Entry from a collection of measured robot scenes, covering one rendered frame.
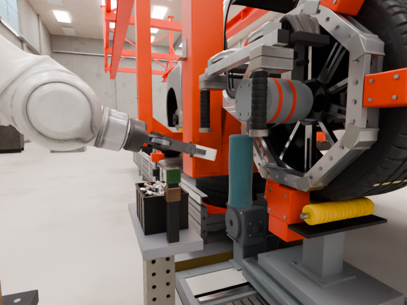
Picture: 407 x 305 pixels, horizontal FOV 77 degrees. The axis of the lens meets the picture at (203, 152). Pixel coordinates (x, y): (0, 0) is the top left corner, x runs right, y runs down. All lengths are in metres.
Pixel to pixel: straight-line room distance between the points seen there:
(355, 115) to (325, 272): 0.60
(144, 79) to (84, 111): 2.80
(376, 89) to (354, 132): 0.10
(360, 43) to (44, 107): 0.63
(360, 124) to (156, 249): 0.59
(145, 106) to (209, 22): 1.95
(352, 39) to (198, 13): 0.77
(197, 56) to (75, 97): 0.95
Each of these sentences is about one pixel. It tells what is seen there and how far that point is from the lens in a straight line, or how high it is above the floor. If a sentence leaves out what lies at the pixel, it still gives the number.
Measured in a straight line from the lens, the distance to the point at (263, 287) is 1.16.
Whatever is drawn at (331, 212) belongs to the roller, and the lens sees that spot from 0.85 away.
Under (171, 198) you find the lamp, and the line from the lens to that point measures 0.69.
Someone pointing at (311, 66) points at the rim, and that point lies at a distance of 0.96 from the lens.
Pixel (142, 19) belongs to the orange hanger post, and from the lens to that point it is 3.32.
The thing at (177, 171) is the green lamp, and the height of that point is 0.65.
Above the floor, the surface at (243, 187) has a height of 0.56.
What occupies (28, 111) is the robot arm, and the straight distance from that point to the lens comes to 0.36.
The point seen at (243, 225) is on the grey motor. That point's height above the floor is 0.34.
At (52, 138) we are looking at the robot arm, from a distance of 0.37.
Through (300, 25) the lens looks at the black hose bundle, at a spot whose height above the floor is 1.00.
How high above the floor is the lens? 0.78
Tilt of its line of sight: 6 degrees down
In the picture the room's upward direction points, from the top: straight up
